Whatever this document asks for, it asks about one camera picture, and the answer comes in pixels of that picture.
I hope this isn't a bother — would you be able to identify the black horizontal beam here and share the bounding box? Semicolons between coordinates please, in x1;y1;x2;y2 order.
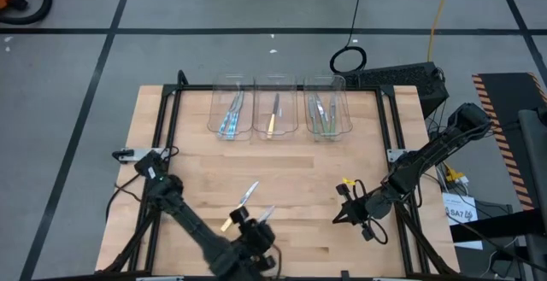
448;220;547;244

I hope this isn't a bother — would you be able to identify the black computer case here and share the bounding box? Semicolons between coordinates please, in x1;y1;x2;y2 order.
341;61;450;119

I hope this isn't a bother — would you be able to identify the clear plastic bin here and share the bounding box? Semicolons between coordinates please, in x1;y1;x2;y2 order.
252;73;300;142
302;74;354;143
207;73;256;142

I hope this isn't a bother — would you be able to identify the grey post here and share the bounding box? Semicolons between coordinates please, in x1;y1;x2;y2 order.
518;108;547;281

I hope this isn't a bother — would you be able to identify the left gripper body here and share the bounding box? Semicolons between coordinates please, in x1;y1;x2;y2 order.
230;206;278;273

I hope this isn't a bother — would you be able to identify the black coiled hanging cable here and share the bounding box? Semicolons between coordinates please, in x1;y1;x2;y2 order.
328;0;368;75

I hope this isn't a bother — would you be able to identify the white paper label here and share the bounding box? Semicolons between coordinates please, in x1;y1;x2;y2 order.
442;192;484;251

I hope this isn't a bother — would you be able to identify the black hazard-striped platform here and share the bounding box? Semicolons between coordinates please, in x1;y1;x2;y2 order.
472;72;547;212

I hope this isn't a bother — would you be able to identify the black metal table frame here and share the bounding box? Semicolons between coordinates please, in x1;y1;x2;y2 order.
97;69;458;281

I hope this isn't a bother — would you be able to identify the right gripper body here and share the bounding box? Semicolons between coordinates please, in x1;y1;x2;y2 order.
336;183;376;243

